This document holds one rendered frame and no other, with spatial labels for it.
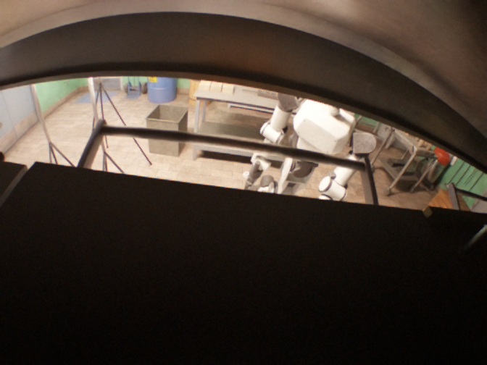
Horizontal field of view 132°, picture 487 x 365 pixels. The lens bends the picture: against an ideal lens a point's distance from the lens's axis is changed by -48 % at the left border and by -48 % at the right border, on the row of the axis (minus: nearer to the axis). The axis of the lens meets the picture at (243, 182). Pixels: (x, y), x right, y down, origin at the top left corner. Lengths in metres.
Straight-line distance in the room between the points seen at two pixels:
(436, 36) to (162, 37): 0.54
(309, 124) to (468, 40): 0.75
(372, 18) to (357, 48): 0.11
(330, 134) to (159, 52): 0.74
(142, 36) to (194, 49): 0.12
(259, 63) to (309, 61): 0.11
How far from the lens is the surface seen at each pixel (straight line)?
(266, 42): 0.47
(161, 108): 2.87
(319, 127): 0.96
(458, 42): 0.49
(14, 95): 4.48
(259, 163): 1.33
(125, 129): 0.51
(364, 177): 0.58
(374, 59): 0.55
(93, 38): 0.58
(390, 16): 0.43
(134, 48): 0.53
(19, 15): 0.67
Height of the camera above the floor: 1.64
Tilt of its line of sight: 43 degrees down
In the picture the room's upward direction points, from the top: 14 degrees clockwise
